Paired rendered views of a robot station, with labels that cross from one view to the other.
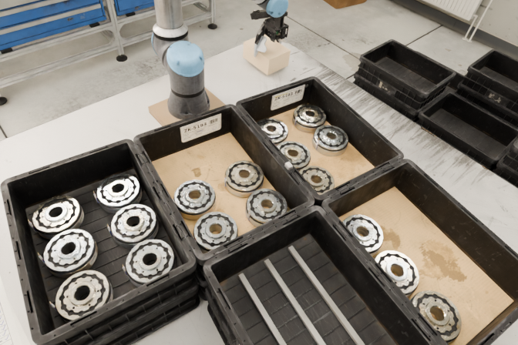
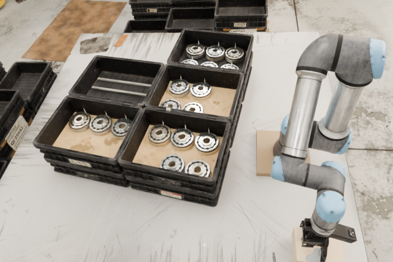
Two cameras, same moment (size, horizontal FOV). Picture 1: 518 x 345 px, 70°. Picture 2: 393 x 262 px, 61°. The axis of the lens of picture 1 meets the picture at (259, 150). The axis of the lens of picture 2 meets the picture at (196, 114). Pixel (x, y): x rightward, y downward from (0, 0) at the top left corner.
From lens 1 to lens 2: 1.63 m
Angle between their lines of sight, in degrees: 80
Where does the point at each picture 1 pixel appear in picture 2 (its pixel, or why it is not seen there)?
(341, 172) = (152, 155)
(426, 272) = (88, 138)
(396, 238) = (107, 143)
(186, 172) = (220, 99)
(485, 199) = (62, 254)
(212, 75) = not seen: hidden behind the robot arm
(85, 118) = (322, 106)
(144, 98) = not seen: hidden behind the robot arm
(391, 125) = not seen: outside the picture
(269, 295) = (144, 90)
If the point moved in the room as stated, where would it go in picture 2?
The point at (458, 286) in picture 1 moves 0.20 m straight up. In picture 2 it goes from (72, 143) to (54, 115)
